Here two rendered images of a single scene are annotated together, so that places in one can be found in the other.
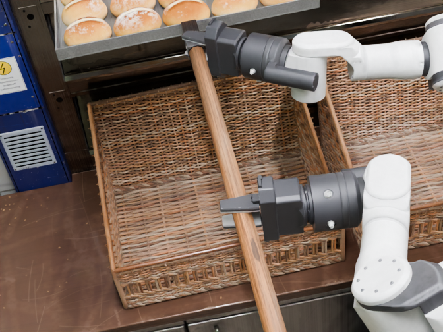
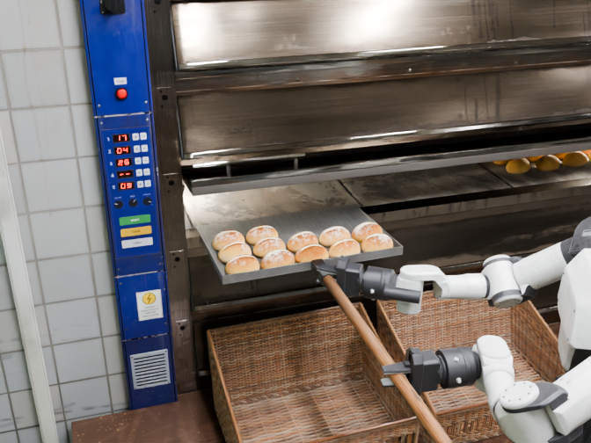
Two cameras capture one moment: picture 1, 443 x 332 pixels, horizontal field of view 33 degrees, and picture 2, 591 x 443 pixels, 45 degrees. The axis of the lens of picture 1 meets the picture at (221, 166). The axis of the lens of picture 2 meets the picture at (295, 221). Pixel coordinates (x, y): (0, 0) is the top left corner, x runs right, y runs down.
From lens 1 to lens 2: 0.69 m
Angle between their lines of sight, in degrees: 22
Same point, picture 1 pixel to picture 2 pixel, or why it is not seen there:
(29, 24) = (175, 265)
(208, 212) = (300, 421)
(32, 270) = not seen: outside the picture
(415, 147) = not seen: hidden behind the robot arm
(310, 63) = (414, 285)
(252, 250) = (413, 395)
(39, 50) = (177, 286)
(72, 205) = (182, 419)
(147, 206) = (248, 417)
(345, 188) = (466, 355)
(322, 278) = not seen: outside the picture
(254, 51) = (374, 277)
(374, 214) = (492, 368)
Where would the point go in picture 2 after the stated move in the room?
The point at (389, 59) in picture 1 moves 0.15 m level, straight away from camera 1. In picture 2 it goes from (464, 284) to (456, 257)
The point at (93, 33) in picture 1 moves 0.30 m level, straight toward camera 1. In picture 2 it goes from (249, 265) to (292, 322)
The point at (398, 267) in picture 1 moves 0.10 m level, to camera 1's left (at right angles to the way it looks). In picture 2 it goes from (528, 385) to (482, 394)
